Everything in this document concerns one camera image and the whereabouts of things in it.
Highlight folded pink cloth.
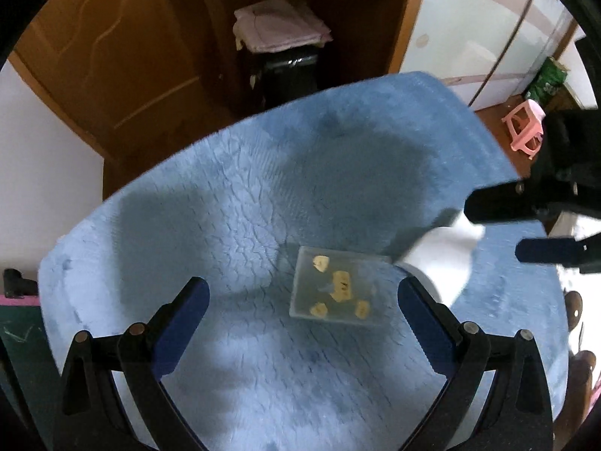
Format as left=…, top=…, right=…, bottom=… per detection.
left=232, top=0, right=332, bottom=54

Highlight white heart-shaped box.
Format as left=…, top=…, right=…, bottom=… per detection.
left=393, top=211, right=486, bottom=307

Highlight brown wooden cabinet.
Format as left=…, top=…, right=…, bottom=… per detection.
left=8, top=0, right=421, bottom=195

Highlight green chalkboard with pink frame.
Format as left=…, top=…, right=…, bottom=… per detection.
left=1, top=294, right=60, bottom=447

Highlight black chalkboard eraser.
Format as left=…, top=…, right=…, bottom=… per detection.
left=3, top=268, right=39, bottom=299

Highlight white wardrobe doors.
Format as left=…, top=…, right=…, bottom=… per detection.
left=400, top=0, right=572, bottom=110

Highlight clear box with stickers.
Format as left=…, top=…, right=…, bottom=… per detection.
left=289, top=245, right=395, bottom=327

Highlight blue fluffy table cover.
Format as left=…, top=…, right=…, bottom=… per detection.
left=36, top=70, right=571, bottom=451

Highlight pink plastic stool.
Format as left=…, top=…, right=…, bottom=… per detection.
left=502, top=99, right=545, bottom=160

